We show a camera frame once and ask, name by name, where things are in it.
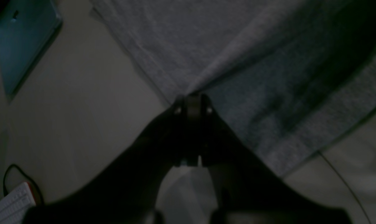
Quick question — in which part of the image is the grey T-shirt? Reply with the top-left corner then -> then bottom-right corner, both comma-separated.
91,0 -> 376,176

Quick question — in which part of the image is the black laptop cable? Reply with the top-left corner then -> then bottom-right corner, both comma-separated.
319,151 -> 372,224

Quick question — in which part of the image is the black table edge cable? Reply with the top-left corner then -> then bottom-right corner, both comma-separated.
3,164 -> 45,204

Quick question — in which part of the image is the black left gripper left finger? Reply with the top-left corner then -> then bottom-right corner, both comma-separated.
23,96 -> 186,224

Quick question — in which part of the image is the blue-grey laptop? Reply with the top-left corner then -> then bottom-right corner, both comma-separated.
0,0 -> 62,95

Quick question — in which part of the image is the white keyboard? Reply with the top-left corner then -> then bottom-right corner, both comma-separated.
0,182 -> 37,224

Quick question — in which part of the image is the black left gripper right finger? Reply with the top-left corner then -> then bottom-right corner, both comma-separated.
191,95 -> 351,224

